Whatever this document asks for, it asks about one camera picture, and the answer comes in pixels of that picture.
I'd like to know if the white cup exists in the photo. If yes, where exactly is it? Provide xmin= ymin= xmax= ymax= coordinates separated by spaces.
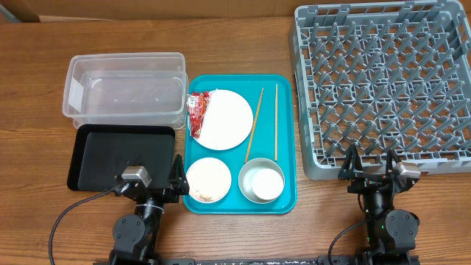
xmin=251 ymin=169 xmax=284 ymax=201

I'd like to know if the teal serving tray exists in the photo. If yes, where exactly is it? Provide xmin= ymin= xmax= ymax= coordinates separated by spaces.
xmin=183 ymin=74 xmax=297 ymax=214

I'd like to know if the grey bowl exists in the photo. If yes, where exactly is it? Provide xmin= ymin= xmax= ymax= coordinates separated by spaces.
xmin=238 ymin=158 xmax=285 ymax=204

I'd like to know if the grey dish rack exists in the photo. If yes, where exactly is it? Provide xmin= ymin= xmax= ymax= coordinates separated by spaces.
xmin=288 ymin=1 xmax=470 ymax=180

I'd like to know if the large white plate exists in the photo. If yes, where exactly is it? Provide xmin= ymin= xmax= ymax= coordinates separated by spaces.
xmin=190 ymin=89 xmax=254 ymax=151

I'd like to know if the right wooden chopstick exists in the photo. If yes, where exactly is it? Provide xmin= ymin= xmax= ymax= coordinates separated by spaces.
xmin=275 ymin=84 xmax=278 ymax=161

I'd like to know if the black rectangular tray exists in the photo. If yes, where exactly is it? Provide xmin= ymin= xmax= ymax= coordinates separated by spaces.
xmin=67 ymin=124 xmax=175 ymax=191

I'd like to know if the red sauce packet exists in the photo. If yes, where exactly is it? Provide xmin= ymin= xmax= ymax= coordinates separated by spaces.
xmin=188 ymin=91 xmax=211 ymax=138

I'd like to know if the pink bowl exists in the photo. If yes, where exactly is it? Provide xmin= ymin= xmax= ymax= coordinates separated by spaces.
xmin=186 ymin=158 xmax=232 ymax=204

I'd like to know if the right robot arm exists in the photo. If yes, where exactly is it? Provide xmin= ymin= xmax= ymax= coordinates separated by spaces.
xmin=327 ymin=144 xmax=421 ymax=265

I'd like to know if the left wooden chopstick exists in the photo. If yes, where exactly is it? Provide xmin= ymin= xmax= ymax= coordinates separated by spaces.
xmin=244 ymin=88 xmax=264 ymax=163

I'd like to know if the wooden chopstick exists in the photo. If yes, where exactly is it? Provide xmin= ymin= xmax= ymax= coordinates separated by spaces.
xmin=244 ymin=88 xmax=264 ymax=163
xmin=275 ymin=84 xmax=278 ymax=161

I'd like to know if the clear plastic bin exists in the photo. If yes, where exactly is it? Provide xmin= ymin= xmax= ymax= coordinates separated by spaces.
xmin=62 ymin=52 xmax=189 ymax=130

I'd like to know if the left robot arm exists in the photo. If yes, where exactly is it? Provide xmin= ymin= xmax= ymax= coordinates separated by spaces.
xmin=108 ymin=155 xmax=189 ymax=264

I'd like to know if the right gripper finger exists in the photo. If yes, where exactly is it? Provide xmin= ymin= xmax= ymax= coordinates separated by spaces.
xmin=386 ymin=149 xmax=400 ymax=174
xmin=338 ymin=144 xmax=364 ymax=180

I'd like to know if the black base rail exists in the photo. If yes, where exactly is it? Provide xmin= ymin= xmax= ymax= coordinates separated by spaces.
xmin=93 ymin=254 xmax=420 ymax=265

